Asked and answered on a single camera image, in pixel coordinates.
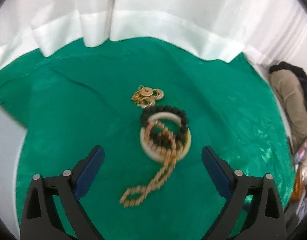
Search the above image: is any cream white bangle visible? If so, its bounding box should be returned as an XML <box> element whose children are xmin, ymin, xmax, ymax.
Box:
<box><xmin>140</xmin><ymin>112</ymin><xmax>192</xmax><ymax>163</ymax></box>

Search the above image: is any gold bead chain necklace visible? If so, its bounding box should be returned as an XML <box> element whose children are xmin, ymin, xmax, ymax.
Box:
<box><xmin>119</xmin><ymin>120</ymin><xmax>179</xmax><ymax>208</ymax></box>

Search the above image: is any white cardboard tray box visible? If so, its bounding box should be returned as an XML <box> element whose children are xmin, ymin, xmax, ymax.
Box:
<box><xmin>0</xmin><ymin>105</ymin><xmax>27</xmax><ymax>238</ymax></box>

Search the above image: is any beige cushion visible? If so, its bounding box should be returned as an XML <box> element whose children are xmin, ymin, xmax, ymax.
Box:
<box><xmin>269</xmin><ymin>69</ymin><xmax>307</xmax><ymax>148</ymax></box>

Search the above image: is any dark purple clothing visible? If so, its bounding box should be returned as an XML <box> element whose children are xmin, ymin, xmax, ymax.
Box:
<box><xmin>269</xmin><ymin>61</ymin><xmax>307</xmax><ymax>106</ymax></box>

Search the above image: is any green satin cloth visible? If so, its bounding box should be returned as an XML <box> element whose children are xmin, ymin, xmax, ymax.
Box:
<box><xmin>0</xmin><ymin>38</ymin><xmax>295</xmax><ymax>239</ymax></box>

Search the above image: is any gold coin charm cluster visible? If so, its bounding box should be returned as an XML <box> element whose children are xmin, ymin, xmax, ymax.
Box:
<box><xmin>131</xmin><ymin>86</ymin><xmax>164</xmax><ymax>109</ymax></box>

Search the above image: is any white curtain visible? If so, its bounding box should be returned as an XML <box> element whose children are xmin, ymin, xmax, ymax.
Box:
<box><xmin>0</xmin><ymin>0</ymin><xmax>307</xmax><ymax>70</ymax></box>

